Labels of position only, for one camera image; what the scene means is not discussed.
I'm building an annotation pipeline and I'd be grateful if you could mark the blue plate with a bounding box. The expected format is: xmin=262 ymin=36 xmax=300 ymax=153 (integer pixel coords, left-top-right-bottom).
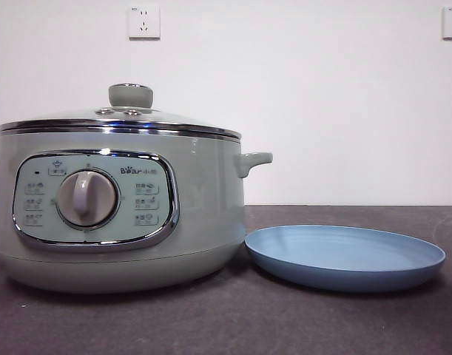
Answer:
xmin=244 ymin=225 xmax=447 ymax=294

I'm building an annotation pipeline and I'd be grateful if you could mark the pale green electric steamer pot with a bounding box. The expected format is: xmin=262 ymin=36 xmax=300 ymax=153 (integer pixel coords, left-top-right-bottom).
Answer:
xmin=0 ymin=125 xmax=274 ymax=295

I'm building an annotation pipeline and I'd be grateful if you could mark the glass lid with green knob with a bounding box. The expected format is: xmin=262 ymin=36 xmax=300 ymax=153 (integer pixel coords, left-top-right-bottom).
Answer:
xmin=0 ymin=83 xmax=239 ymax=141

